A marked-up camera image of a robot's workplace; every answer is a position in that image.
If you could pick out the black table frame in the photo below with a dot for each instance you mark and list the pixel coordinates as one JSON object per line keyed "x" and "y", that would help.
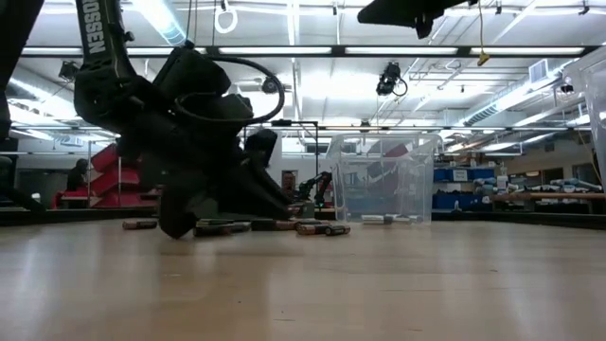
{"x": 71, "y": 215}

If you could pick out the background black robot arm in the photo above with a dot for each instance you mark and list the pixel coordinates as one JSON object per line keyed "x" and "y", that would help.
{"x": 318, "y": 182}

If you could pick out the black overhead camera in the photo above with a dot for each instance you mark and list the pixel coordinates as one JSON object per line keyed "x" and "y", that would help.
{"x": 389, "y": 76}

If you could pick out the person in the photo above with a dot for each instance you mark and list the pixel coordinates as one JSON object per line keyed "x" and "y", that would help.
{"x": 289, "y": 182}
{"x": 78, "y": 175}

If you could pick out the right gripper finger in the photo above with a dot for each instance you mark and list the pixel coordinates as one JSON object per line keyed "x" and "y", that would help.
{"x": 397, "y": 12}

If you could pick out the wooden workbench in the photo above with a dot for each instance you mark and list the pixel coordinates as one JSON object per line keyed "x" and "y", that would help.
{"x": 544, "y": 195}

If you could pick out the red storage bin rack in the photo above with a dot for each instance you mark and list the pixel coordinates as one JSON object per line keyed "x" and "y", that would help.
{"x": 111, "y": 180}

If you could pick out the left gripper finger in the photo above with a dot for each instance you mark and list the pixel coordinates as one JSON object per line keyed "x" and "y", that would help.
{"x": 180, "y": 208}
{"x": 255, "y": 203}

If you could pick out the blue storage bin shelf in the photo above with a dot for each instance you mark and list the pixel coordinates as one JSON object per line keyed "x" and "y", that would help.
{"x": 445, "y": 175}

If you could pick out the clear plastic bin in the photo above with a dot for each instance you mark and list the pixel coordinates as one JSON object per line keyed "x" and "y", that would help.
{"x": 360, "y": 189}

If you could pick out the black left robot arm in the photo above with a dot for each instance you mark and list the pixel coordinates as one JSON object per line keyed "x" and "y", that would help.
{"x": 104, "y": 95}

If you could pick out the small black ceiling camera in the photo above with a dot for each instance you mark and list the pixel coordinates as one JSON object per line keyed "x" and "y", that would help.
{"x": 67, "y": 70}

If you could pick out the white ceiling vent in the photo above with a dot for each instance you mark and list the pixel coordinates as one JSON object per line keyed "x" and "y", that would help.
{"x": 539, "y": 71}

